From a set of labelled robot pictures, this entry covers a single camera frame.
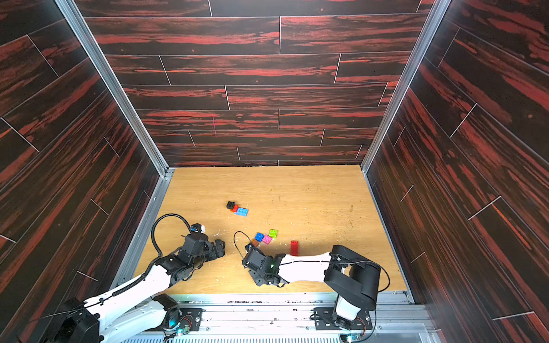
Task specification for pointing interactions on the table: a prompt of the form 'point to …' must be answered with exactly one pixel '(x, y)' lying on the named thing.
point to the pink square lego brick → (266, 239)
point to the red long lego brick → (294, 248)
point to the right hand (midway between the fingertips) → (261, 266)
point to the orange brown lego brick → (254, 242)
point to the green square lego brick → (273, 233)
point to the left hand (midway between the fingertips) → (218, 246)
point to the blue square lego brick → (259, 236)
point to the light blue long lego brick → (242, 211)
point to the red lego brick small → (235, 208)
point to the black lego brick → (230, 205)
